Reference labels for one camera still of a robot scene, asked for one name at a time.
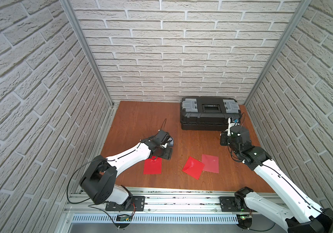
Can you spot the aluminium left corner post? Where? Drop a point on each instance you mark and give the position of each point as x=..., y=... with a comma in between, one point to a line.
x=75, y=23

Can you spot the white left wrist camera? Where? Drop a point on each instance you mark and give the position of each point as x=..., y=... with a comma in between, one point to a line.
x=170, y=142

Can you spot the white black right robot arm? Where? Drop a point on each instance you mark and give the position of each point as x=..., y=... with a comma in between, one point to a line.
x=302, y=214

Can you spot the black plastic toolbox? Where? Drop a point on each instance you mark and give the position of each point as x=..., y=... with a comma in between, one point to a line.
x=208, y=113

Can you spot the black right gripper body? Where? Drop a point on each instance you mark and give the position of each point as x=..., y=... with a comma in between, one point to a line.
x=225, y=140

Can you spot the red envelope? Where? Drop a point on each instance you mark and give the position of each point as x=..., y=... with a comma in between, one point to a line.
x=153, y=166
x=211, y=163
x=193, y=168

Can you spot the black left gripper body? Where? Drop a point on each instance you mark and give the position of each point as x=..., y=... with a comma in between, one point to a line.
x=166, y=152

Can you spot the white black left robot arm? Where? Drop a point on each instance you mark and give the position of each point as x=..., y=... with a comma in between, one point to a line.
x=98, y=181

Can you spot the aluminium corner post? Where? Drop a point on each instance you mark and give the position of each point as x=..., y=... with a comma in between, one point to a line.
x=293, y=23
x=75, y=23

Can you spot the aluminium right corner post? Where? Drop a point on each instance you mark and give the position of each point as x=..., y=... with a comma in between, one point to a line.
x=293, y=23

